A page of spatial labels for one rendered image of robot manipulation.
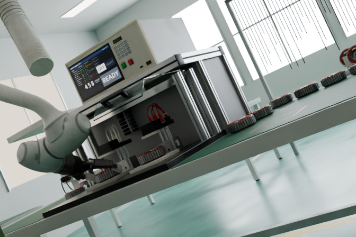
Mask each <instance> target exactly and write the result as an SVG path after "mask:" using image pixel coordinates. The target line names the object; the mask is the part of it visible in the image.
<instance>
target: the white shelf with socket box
mask: <svg viewBox="0 0 356 237"><path fill-rule="evenodd" d="M77 108H79V107H76V108H72V109H70V110H66V111H64V112H67V113H70V112H71V111H73V110H75V109H77ZM43 127H44V124H43V120H42V119H40V120H39V121H37V122H35V123H33V124H31V125H30V126H28V127H26V128H24V129H23V130H21V131H19V132H18V133H16V134H14V135H12V136H11V137H9V138H7V141H8V143H9V144H10V143H13V142H16V141H20V140H23V139H26V138H29V137H31V136H35V135H38V134H41V133H44V130H43ZM60 181H61V185H62V188H63V183H64V184H67V185H68V183H69V182H72V185H73V188H74V189H76V188H78V187H80V185H79V184H80V183H81V182H83V181H85V179H84V180H82V179H81V180H80V181H78V180H76V179H75V178H74V177H72V176H70V175H61V179H60ZM68 187H69V188H70V186H69V185H68ZM70 189H71V190H73V189H72V188H70ZM63 190H64V188H63ZM64 192H65V190H64ZM65 193H66V192H65Z"/></svg>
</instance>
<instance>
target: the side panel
mask: <svg viewBox="0 0 356 237"><path fill-rule="evenodd" d="M197 64H198V66H199V68H200V71H201V73H202V75H203V77H204V79H205V81H206V84H207V86H208V88H209V90H210V92H211V95H212V97H213V99H214V101H215V103H216V105H217V108H218V110H219V112H220V115H221V117H222V119H223V121H224V123H225V125H226V127H227V126H228V124H230V123H232V122H234V121H236V120H239V119H241V118H242V117H245V116H246V115H247V114H248V113H250V112H251V109H250V107H249V104H248V102H247V100H246V98H245V96H244V94H243V91H242V89H241V87H240V85H239V83H238V81H237V78H236V76H235V74H234V72H233V70H232V68H231V66H230V63H229V61H228V59H227V57H226V55H225V54H224V55H222V56H218V57H214V58H210V59H206V60H199V61H197Z"/></svg>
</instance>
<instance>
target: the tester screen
mask: <svg viewBox="0 0 356 237"><path fill-rule="evenodd" d="M111 58H113V55H112V53H111V51H110V49H109V46H108V45H107V46H106V47H104V48H102V49H101V50H99V51H97V52H96V53H94V54H92V55H91V56H89V57H88V58H86V59H84V60H83V61H81V62H80V63H78V64H76V65H75V66H73V67H71V68H70V71H71V73H72V75H73V77H74V80H75V82H76V85H77V87H78V89H79V91H80V93H81V96H82V98H83V95H82V94H83V93H85V92H87V91H89V90H90V89H92V88H94V87H96V86H98V85H99V84H101V85H102V88H100V89H98V90H96V91H94V92H93V93H91V94H89V95H87V96H85V97H84V98H83V100H85V99H86V98H88V97H90V96H92V95H94V94H95V93H97V92H99V91H101V90H103V89H105V88H106V87H108V86H110V85H112V84H113V83H115V82H117V81H118V80H120V79H122V77H121V78H119V79H118V80H116V81H114V82H112V83H111V84H109V85H107V86H105V87H104V85H103V83H102V81H101V79H100V76H101V75H103V74H105V73H106V72H108V71H110V70H111V69H113V68H115V67H118V66H117V64H116V62H115V60H114V62H115V65H113V66H111V67H110V68H108V69H106V70H104V71H103V72H101V73H98V71H97V69H96V67H97V66H99V65H101V64H102V63H104V62H106V61H107V60H109V59H111ZM92 80H93V81H94V83H95V85H94V86H93V87H91V88H89V89H87V90H86V89H85V87H84V85H85V84H87V83H89V82H91V81H92Z"/></svg>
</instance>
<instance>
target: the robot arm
mask: <svg viewBox="0 0 356 237"><path fill-rule="evenodd" d="M0 101H1V102H5V103H9V104H12V105H16V106H19V107H23V108H27V109H29V110H32V111H34V112H35V113H37V114H38V115H39V116H40V117H41V119H42V120H43V124H44V127H43V130H44V132H45V135H46V136H45V137H43V138H41V139H38V140H36V141H34V140H31V141H25V142H22V143H21V144H20V145H19V147H18V149H17V153H16V157H17V161H18V163H19V164H20V165H22V166H24V167H26V168H28V169H30V170H34V171H37V172H44V173H49V172H53V173H55V174H60V175H70V176H72V177H74V178H75V179H76V180H78V181H80V180H81V179H82V180H84V179H85V180H90V181H94V182H96V180H95V178H94V176H95V174H91V173H88V172H86V171H88V170H93V169H105V168H108V169H109V170H112V171H116V172H122V166H121V165H118V164H115V163H113V160H109V159H92V158H89V159H88V161H83V160H82V159H81V158H80V157H79V156H75V155H73V154H72V152H74V151H75V150H76V149H78V148H79V147H80V146H81V145H82V144H83V142H84V141H85V140H86V139H87V137H88V136H89V134H90V132H91V123H90V120H89V119H88V117H87V116H86V115H84V114H82V113H71V114H69V113H67V112H64V111H60V110H58V109H56V108H55V107H54V106H53V105H51V104H50V103H49V102H48V101H46V100H44V99H43V98H41V97H39V96H36V95H34V94H30V93H27V92H24V91H22V90H19V89H16V88H13V87H10V86H6V85H3V84H0ZM90 165H91V168H90ZM84 172H86V173H85V174H84Z"/></svg>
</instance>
